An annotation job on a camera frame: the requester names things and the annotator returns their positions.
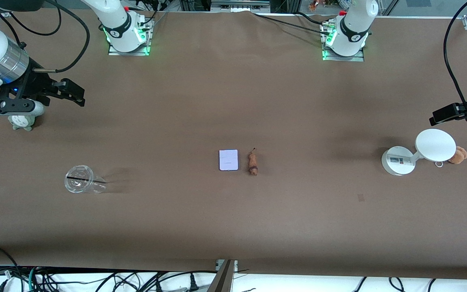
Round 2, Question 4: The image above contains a small white card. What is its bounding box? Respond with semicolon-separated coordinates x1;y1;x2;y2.
219;150;239;171

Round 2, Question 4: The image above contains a brown lion statue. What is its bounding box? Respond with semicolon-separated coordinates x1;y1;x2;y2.
247;148;259;176

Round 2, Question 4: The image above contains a white round-head desk lamp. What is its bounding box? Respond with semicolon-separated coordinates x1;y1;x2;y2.
381;129;457;176

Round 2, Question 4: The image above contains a grey totoro plush toy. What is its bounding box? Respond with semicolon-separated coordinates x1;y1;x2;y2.
9;115;36;131

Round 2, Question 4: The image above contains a black drinking straw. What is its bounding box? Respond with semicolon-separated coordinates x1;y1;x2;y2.
66;176;107;184

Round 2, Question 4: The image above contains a clear plastic cup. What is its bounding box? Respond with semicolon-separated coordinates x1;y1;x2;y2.
64;165;107;194

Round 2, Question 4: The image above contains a grey metal background box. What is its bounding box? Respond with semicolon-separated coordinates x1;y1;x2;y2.
211;0;271;13

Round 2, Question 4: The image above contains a brown table cover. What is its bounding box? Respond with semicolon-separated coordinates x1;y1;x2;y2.
0;8;467;280

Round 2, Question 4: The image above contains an aluminium profile bar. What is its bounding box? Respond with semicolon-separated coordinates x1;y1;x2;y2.
207;260;238;292

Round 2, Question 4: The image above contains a brown teddy bear keychain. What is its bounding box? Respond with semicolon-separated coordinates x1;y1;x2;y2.
448;146;467;165

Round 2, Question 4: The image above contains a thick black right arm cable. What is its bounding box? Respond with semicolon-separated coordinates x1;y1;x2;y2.
33;0;91;74

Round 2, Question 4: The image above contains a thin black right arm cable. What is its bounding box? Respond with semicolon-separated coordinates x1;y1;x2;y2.
0;0;62;45

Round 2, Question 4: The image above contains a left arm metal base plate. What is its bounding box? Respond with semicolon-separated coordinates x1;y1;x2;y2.
322;24;365;62

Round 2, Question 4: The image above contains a black base power cable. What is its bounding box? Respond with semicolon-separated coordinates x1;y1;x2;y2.
254;12;335;37

